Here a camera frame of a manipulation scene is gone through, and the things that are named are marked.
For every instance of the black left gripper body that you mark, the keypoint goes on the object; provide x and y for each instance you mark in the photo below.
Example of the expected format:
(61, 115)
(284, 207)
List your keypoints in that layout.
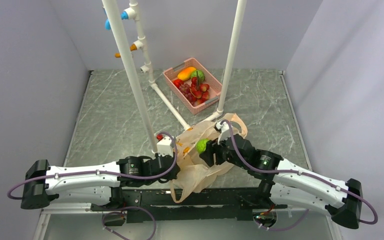
(171, 176)

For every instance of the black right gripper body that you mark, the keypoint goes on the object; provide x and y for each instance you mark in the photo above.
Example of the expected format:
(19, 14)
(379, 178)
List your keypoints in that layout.
(222, 153)

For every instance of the green fake fruit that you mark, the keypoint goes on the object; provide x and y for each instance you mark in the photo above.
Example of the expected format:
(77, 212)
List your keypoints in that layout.
(201, 145)

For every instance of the translucent orange plastic bag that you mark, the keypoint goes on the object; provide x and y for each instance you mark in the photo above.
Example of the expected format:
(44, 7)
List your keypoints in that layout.
(195, 175)

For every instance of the red fake strawberry bunch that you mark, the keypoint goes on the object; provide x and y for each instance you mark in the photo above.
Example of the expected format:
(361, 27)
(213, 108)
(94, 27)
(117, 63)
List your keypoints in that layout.
(200, 91)

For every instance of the red fake grape bunch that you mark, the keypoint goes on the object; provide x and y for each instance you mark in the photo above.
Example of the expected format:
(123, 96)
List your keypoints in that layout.
(185, 89)

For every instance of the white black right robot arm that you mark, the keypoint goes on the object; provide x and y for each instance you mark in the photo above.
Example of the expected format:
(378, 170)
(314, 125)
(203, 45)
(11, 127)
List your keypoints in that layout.
(285, 183)

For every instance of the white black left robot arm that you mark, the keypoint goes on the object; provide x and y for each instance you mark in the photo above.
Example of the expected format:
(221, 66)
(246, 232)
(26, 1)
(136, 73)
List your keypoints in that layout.
(97, 184)

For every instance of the red fake fruit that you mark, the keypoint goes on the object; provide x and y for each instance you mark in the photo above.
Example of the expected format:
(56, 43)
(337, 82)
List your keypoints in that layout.
(178, 83)

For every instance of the green fake custard apple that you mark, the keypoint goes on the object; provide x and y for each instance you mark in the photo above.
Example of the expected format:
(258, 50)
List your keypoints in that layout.
(199, 75)

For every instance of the yellow orange fake mango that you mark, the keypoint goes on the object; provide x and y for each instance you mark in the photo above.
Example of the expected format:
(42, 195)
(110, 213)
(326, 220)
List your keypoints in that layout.
(186, 73)

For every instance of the pink perforated plastic basket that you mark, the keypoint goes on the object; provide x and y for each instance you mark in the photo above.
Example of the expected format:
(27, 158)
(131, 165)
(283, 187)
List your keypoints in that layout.
(215, 86)

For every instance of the orange brass faucet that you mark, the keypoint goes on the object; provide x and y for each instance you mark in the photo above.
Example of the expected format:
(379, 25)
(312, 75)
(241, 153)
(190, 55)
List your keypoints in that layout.
(132, 48)

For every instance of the blue plastic faucet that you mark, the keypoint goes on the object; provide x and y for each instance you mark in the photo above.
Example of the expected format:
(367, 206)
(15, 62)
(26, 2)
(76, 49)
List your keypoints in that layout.
(124, 16)

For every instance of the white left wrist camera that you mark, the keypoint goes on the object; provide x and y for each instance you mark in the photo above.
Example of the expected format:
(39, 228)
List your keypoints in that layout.
(165, 144)

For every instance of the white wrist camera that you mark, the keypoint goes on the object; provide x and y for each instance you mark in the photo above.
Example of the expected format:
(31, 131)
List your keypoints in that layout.
(225, 130)
(165, 144)

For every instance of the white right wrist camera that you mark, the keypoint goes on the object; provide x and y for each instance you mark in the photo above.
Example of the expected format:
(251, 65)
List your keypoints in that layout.
(225, 130)

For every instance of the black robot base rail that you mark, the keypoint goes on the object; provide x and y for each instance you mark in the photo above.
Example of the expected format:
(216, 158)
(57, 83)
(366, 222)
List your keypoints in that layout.
(240, 203)

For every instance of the white PVC pipe frame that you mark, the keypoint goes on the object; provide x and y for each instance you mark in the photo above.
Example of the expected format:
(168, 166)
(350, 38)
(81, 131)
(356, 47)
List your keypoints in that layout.
(114, 17)

